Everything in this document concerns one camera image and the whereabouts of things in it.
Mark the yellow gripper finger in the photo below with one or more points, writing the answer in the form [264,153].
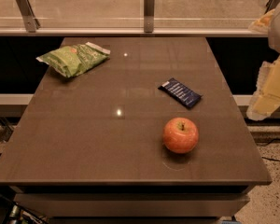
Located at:
[266,98]
[262,24]

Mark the red apple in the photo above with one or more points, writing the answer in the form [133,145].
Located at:
[180,135]

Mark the green jalapeno chip bag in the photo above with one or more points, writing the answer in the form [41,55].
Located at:
[75,60]

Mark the dark blue snack bar wrapper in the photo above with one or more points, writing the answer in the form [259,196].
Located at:
[180,92]

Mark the glass railing panel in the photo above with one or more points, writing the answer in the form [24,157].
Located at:
[130,13]

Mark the middle metal railing bracket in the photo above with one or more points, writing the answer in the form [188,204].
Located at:
[149,6]

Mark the left metal railing bracket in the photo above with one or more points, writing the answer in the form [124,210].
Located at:
[30,20]

